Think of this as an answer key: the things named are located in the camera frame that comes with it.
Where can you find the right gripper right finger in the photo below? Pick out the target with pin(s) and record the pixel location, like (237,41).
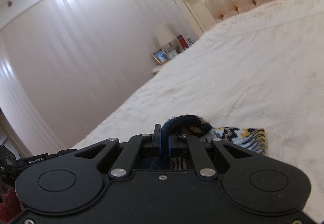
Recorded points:
(187,153)

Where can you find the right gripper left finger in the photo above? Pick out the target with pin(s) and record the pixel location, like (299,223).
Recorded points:
(135,151)

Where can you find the navy yellow patterned knit sweater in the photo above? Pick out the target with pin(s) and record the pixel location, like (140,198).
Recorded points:
(249,138)

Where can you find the red clothed operator body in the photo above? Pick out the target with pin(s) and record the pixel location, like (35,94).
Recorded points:
(10,205)

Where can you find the white nightstand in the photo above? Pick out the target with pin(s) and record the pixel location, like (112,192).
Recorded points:
(157,69)

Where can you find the gold framed photo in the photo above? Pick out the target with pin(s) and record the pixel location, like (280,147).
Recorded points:
(160,56)

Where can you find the cream bedspread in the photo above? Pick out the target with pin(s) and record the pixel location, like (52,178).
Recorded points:
(260,69)

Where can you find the cream table lamp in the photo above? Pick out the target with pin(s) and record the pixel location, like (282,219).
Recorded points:
(167,39)

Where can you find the small white picture frame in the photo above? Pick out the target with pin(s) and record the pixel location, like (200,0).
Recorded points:
(189,41)

